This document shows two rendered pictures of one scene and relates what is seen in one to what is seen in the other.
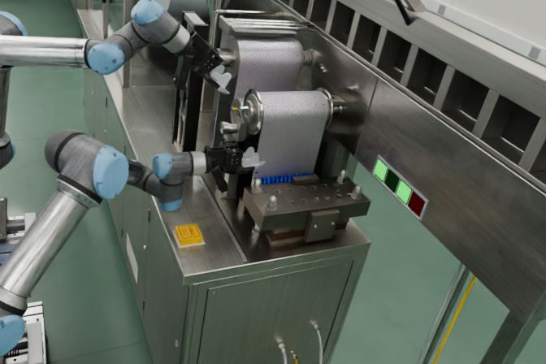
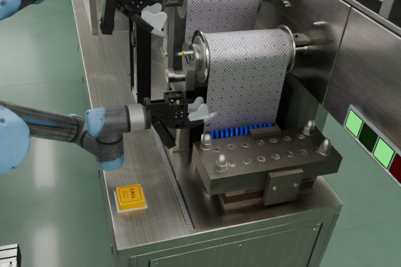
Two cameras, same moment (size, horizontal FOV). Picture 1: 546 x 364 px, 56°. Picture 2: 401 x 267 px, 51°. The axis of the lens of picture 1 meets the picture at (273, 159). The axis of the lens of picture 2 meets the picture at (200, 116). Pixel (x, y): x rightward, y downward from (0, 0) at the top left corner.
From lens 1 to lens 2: 0.50 m
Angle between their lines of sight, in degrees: 10
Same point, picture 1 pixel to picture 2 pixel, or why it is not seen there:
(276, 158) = (230, 109)
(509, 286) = not seen: outside the picture
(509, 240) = not seen: outside the picture
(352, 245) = (319, 208)
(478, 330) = not seen: outside the picture
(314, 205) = (272, 163)
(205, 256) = (146, 223)
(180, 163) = (114, 120)
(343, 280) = (310, 244)
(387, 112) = (361, 52)
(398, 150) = (376, 100)
